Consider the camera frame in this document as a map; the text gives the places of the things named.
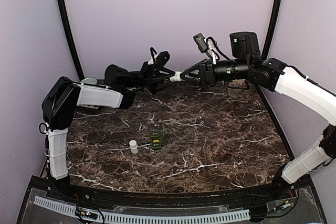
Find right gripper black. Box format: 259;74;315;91
181;58;251;87

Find cream ceramic mug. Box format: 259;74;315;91
223;80;247;98

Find patterned coaster under bowl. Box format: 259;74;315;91
79;105;99;110

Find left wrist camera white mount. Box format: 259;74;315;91
147;47;170;67

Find white slotted cable duct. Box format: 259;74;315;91
33;196;250;223

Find left black frame post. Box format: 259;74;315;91
57;0;85;80

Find right black frame post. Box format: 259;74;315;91
259;0;281;61

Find pale green bowl left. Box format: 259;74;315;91
80;77;98;85

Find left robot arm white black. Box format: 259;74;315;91
40;61;181;180

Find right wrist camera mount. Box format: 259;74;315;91
193;33;219;65

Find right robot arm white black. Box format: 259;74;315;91
180;31;335;200

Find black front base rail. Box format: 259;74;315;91
58;183;275;208

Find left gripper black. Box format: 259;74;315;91
123;61;180;94

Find green weekly pill organizer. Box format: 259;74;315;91
150;131;164;151

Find black frame post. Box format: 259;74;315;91
57;0;85;80
259;0;281;61

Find white pill bottle front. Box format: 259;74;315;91
129;140;139;154

